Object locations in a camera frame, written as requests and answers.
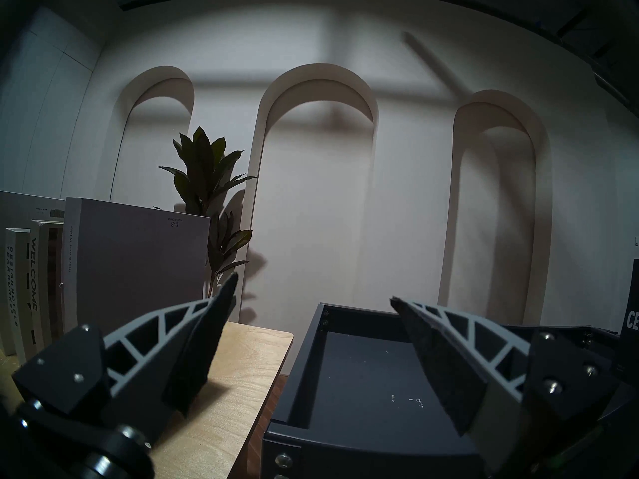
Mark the black metal shelf cart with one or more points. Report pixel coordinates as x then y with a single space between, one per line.
359 378

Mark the grey Special Issue book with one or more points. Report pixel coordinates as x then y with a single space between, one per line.
135 263

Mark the dark green potted plant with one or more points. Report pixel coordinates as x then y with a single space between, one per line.
204 173

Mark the white Design Hotels yearbook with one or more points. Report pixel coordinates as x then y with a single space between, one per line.
15 293

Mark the light wooden table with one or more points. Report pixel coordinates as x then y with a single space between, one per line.
234 383

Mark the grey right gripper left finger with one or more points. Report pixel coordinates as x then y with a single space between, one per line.
75 368

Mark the white Welcome book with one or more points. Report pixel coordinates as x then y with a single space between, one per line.
37 283

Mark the black Century book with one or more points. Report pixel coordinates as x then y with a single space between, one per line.
630 298

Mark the white Arietta book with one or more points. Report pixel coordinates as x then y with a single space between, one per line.
25 208

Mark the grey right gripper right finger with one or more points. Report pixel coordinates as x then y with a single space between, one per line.
499 413

